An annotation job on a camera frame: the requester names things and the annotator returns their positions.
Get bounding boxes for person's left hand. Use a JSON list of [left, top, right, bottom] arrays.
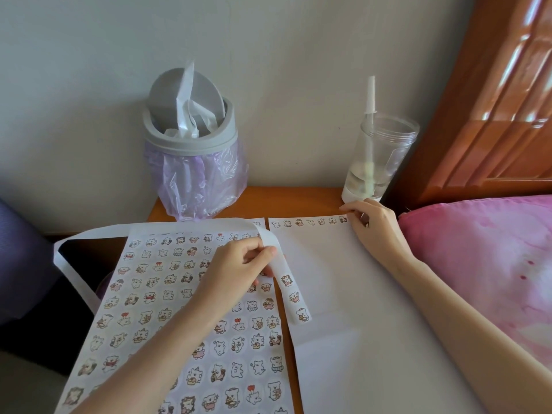
[[189, 236, 278, 317]]

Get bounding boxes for person's right hand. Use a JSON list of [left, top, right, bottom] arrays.
[[339, 198, 417, 274]]

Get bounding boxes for long white sticker strip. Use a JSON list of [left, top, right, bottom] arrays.
[[53, 217, 312, 325]]

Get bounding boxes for short row of cartoon stickers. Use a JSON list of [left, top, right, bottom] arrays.
[[270, 215, 348, 229]]

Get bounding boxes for rows of stuck cartoon stickers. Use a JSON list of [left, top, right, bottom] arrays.
[[62, 231, 285, 414]]

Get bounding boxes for white paper sheet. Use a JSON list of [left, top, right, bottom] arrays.
[[268, 215, 488, 414], [53, 217, 296, 414]]

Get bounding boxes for person's right forearm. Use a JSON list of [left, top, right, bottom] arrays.
[[392, 256, 552, 414]]

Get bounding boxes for person's left forearm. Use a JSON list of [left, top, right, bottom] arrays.
[[71, 297, 225, 414]]

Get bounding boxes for clear cup with white base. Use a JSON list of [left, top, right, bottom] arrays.
[[341, 114, 420, 204]]

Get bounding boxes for wooden nightstand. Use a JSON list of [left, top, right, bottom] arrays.
[[147, 186, 346, 414]]

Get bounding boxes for pink floral bedding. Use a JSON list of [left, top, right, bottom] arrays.
[[396, 194, 552, 371]]

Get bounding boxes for purple plastic container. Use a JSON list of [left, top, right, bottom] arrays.
[[95, 271, 115, 298]]

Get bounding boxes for wooden bed headboard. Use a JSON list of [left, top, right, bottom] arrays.
[[381, 0, 552, 214]]

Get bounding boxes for grey trash bin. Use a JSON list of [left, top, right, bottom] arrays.
[[142, 67, 239, 156]]

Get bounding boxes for white straw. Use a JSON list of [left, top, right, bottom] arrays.
[[364, 76, 377, 197]]

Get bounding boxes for white backing scraps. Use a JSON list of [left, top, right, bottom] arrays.
[[163, 60, 221, 140]]

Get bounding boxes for purple rolled mat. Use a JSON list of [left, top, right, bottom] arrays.
[[0, 198, 63, 326]]

